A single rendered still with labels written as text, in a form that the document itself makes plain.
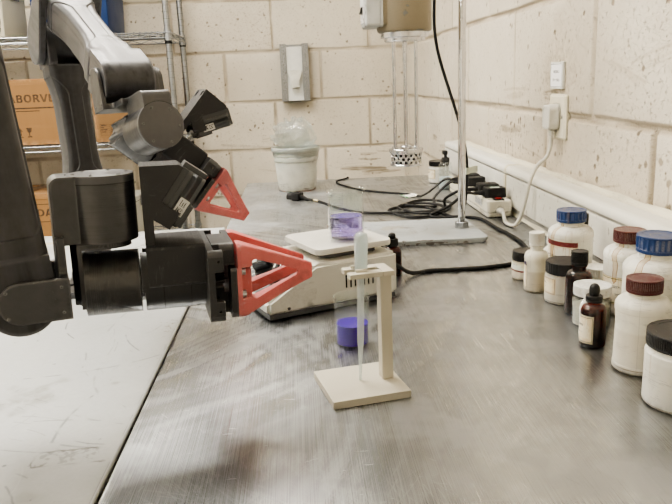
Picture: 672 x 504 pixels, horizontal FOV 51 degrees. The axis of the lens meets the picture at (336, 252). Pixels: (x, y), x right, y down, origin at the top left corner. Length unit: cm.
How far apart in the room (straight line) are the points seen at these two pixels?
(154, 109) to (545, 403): 55
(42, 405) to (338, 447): 32
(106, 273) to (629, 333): 51
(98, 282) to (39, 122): 261
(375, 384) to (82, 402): 30
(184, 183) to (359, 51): 282
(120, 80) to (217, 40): 249
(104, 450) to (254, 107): 284
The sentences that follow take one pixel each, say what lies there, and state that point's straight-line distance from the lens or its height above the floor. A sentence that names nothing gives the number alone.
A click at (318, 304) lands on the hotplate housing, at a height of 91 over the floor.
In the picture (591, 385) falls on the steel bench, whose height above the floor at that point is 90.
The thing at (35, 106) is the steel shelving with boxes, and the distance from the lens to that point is 323.
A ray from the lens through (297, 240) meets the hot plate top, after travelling 101.
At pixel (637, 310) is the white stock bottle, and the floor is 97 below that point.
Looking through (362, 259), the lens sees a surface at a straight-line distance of 69.
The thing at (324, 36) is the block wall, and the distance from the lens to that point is 341.
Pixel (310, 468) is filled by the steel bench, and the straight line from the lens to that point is 61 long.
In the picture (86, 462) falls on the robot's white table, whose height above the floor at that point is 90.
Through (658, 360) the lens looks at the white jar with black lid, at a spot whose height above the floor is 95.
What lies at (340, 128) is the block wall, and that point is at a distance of 342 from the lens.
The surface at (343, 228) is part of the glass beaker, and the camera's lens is 98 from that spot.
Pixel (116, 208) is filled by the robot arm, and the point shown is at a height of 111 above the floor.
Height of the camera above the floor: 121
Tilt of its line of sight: 14 degrees down
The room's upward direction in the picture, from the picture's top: 2 degrees counter-clockwise
